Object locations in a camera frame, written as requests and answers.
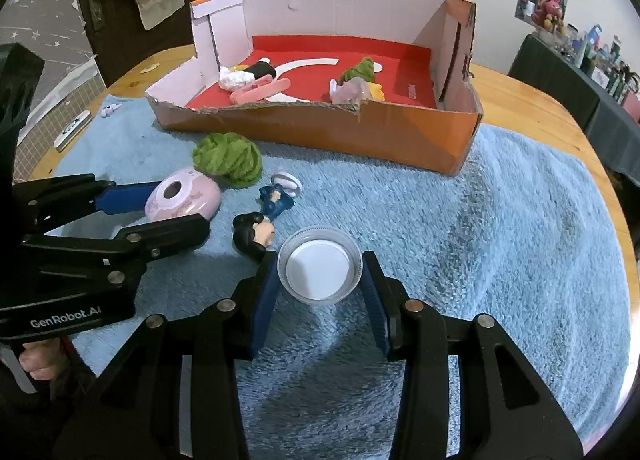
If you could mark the small purple toy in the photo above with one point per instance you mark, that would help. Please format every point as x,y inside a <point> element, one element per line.
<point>110,110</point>

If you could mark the black roll with white paper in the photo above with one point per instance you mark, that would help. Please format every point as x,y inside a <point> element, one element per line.
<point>257,71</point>

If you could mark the large green yarn ball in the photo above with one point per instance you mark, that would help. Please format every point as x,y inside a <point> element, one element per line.
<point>225,155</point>

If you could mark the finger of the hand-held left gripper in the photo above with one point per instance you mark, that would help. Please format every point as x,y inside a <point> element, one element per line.
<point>165,235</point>
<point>127,197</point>

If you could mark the white rectangular device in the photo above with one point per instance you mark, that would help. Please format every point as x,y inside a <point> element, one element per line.
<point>72,130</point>

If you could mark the cardboard box with red liner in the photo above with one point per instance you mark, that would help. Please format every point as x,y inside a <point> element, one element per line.
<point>325,130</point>

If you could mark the dark wooden door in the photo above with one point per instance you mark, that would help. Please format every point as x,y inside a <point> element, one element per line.
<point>125,50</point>

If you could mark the dark-haired figurine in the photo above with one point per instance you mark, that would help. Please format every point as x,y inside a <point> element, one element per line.
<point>275,200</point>

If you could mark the clear plastic lid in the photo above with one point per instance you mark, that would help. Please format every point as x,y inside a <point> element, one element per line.
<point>320,265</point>

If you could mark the small clear plastic packet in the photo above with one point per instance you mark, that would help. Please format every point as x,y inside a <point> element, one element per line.
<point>413,92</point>

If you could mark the blue towel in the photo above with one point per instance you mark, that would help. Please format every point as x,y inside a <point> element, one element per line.
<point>475,240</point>

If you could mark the pink plastic clip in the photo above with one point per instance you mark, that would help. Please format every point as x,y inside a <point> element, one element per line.
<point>260,90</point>

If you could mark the person's left hand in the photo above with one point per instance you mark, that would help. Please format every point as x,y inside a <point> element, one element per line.
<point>42,357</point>

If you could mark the row of small figurines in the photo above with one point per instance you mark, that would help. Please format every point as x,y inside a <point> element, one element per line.
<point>600,58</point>

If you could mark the table with dark cloth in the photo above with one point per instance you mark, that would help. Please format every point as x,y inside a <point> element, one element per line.
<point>550,75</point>

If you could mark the small green yarn ball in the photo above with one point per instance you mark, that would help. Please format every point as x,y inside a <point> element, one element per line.
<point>360,71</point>

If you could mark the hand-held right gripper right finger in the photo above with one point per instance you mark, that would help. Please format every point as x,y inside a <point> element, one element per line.
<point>377,310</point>

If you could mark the pink round device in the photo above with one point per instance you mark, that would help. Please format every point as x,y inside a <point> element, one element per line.
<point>195,200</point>

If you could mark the pink plush toy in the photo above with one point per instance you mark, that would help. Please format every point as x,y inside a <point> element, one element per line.
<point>549,10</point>

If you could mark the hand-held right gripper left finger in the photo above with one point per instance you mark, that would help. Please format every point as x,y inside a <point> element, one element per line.
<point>265,310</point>

